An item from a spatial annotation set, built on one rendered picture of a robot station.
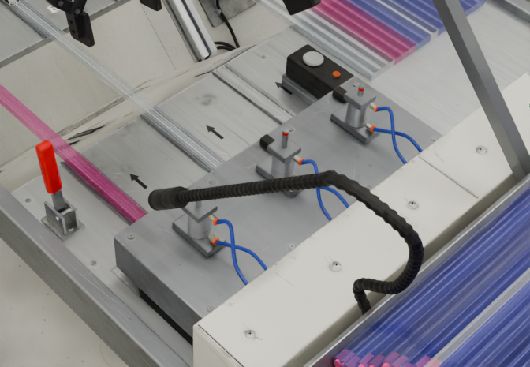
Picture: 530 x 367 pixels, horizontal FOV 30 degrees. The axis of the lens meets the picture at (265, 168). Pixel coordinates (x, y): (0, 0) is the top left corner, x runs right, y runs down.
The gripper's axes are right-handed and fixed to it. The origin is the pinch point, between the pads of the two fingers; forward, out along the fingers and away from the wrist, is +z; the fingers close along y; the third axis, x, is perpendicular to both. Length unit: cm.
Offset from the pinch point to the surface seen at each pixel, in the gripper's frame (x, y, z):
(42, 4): 20.7, 2.5, 7.4
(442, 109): -24.5, 25.7, 15.4
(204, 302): -30.2, -15.7, 10.3
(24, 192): -3.4, -17.4, 11.7
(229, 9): 78, 80, 67
